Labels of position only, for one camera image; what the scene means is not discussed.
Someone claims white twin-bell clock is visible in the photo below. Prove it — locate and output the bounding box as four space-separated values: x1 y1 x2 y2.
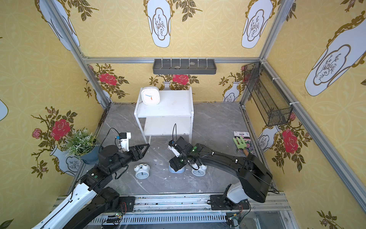
192 165 207 177
133 164 150 179

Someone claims white square alarm clock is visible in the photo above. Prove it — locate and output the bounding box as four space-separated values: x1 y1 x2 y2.
141 86 160 106

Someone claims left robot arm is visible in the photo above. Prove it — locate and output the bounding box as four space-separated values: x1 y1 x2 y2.
35 144 150 229

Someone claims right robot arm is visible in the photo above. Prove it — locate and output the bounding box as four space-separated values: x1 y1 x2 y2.
168 137 273 210

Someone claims white two-tier shelf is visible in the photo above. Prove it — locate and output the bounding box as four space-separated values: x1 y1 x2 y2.
134 88 194 143

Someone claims green garden hand fork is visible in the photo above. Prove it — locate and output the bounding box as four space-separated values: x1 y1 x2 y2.
233 137 249 157

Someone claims potted green plant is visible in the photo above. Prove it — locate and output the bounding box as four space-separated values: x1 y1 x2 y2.
61 128 100 165

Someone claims flower seed packet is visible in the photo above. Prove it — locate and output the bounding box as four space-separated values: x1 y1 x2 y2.
234 131 254 154

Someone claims right circuit board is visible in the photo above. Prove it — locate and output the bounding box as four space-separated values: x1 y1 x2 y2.
225 213 242 229

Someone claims circuit board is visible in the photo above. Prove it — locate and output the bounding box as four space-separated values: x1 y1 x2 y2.
225 213 242 229
102 213 124 226

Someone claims left circuit board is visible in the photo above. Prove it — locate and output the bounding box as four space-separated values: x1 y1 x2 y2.
102 213 124 226

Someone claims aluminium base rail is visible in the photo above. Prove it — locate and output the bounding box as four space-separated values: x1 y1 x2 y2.
88 193 298 229

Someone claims grey wall tray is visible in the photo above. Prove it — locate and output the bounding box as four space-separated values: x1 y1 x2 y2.
152 58 217 75

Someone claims black wire mesh basket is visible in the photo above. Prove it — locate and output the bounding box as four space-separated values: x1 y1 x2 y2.
243 62 293 127

